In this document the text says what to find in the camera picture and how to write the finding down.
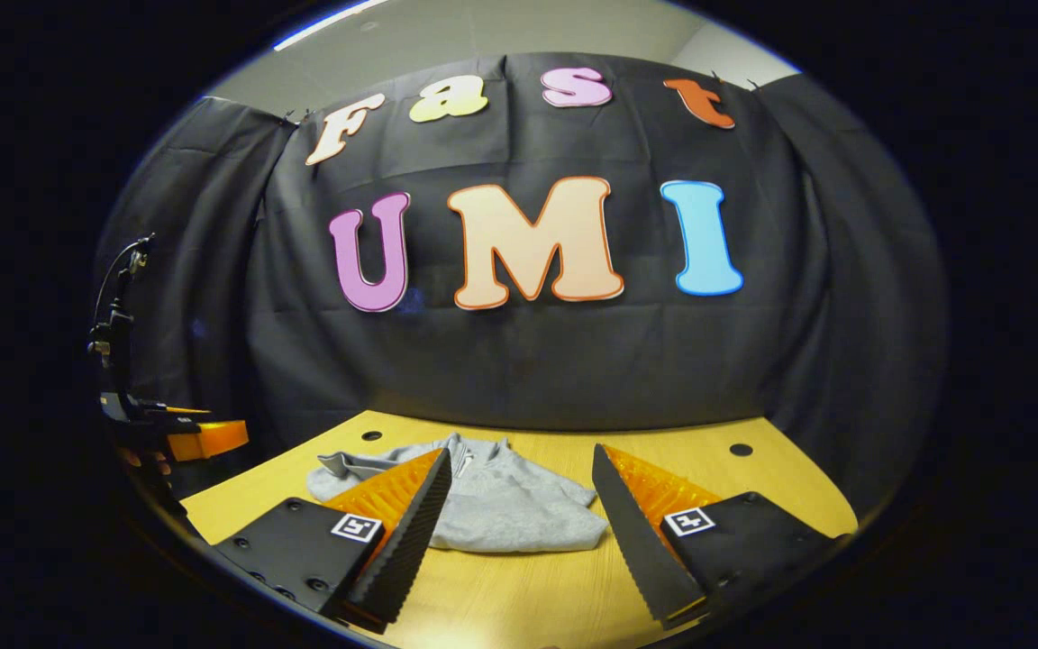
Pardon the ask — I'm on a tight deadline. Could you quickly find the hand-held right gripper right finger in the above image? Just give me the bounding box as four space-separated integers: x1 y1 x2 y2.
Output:
591 443 853 630

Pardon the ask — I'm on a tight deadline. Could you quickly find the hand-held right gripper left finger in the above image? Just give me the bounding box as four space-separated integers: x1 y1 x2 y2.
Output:
211 448 453 635

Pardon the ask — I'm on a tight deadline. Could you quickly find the grey zip-neck sweatshirt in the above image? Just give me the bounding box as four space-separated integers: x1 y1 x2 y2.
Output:
307 433 610 553

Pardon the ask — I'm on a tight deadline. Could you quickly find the black backdrop cloth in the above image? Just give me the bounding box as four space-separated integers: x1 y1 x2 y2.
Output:
91 51 948 542

